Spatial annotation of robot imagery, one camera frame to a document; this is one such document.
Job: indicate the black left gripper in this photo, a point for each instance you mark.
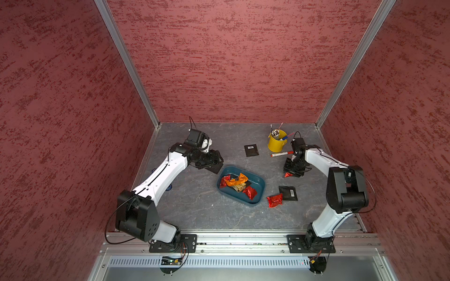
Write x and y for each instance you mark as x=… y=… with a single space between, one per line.
x=212 y=159

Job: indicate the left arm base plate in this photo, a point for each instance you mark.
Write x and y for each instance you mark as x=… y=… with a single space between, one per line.
x=182 y=243

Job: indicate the black yellow oolong tea bag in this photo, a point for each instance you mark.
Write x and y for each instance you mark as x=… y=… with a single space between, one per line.
x=241 y=187

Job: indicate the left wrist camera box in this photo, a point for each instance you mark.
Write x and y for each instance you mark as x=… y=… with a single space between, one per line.
x=198 y=139

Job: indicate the aluminium corner post right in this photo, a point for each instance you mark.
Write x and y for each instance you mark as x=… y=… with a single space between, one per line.
x=369 y=35

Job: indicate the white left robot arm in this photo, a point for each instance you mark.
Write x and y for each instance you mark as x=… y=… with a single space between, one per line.
x=137 y=213

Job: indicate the teal storage box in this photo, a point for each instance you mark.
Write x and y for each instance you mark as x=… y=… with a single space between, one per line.
x=254 y=180

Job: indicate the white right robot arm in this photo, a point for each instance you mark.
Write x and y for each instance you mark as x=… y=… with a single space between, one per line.
x=346 y=193

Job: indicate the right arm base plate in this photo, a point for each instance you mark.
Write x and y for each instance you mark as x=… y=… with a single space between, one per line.
x=309 y=244

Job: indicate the red white marker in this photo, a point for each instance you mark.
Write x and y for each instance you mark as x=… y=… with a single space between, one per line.
x=282 y=153

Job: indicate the aluminium corner post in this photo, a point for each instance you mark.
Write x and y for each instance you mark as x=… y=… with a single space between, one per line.
x=369 y=35
x=114 y=32

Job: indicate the aluminium corner post left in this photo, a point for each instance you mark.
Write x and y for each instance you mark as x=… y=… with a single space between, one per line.
x=114 y=32

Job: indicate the orange tea bag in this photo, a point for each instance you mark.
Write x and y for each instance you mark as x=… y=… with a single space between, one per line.
x=233 y=179

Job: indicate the black tea bag with label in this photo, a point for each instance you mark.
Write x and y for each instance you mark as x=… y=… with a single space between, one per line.
x=251 y=150

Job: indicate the aluminium front rail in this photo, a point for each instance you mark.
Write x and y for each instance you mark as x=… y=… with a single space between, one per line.
x=245 y=242

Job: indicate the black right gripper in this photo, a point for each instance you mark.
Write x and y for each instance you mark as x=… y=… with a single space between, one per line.
x=287 y=168

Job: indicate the yellow pen cup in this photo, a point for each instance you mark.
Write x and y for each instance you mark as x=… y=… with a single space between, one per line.
x=277 y=140

